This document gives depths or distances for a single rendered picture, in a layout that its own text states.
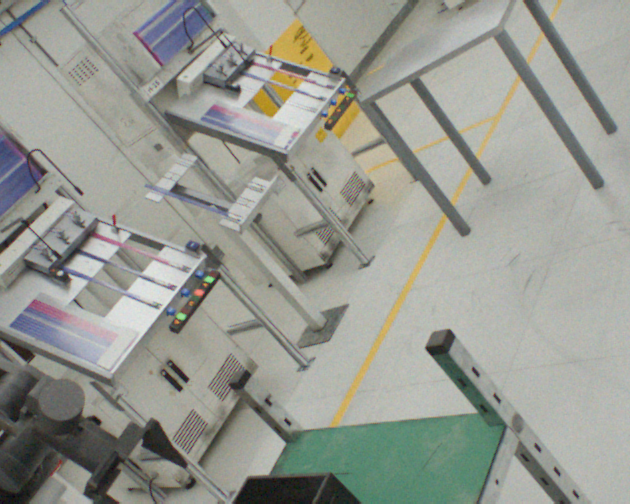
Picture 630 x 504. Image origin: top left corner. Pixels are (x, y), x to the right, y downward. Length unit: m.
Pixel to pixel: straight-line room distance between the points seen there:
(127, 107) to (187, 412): 1.67
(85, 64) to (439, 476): 3.60
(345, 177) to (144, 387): 1.79
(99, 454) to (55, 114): 4.62
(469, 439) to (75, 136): 4.80
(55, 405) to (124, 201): 4.62
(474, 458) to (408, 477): 0.10
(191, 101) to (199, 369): 1.43
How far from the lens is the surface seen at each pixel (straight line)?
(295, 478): 1.06
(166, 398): 3.61
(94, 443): 1.13
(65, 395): 1.08
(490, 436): 1.06
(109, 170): 5.67
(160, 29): 4.35
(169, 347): 3.64
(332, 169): 4.55
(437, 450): 1.10
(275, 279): 3.75
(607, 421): 2.42
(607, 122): 3.72
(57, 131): 5.60
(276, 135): 4.01
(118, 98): 4.37
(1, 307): 3.50
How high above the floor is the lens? 1.59
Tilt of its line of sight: 20 degrees down
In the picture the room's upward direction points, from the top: 41 degrees counter-clockwise
